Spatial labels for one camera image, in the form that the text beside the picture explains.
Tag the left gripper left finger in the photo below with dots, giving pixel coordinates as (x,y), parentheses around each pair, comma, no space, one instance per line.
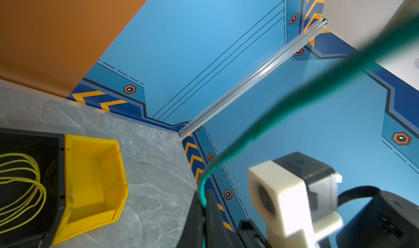
(193,231)

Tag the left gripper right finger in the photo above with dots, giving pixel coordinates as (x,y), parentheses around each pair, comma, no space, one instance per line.
(216,235)

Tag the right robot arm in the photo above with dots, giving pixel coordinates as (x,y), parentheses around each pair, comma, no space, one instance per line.
(387,221)

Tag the yellow plastic bin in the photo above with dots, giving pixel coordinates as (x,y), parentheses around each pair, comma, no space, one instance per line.
(96,186)

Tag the black plastic bin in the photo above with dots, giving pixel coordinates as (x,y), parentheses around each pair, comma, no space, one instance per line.
(32,187)

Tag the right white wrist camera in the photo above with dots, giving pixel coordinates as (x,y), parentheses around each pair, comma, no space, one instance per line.
(297,197)

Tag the right aluminium corner post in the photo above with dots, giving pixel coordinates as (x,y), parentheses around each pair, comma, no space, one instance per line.
(256,76)

